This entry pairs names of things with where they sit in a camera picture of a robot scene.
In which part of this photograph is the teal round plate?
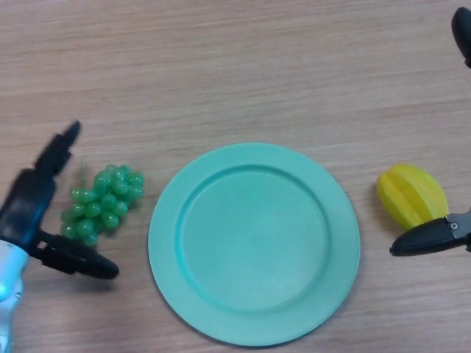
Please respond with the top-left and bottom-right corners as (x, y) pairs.
(148, 142), (361, 348)

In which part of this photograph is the yellow starfruit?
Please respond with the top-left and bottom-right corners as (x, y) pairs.
(375, 163), (450, 232)

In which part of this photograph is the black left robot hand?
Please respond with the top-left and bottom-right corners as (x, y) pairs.
(0, 120), (121, 280)

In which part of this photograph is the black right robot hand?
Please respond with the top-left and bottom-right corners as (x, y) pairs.
(389, 6), (471, 257)

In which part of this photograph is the green grape bunch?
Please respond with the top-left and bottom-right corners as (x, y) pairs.
(60, 157), (146, 246)

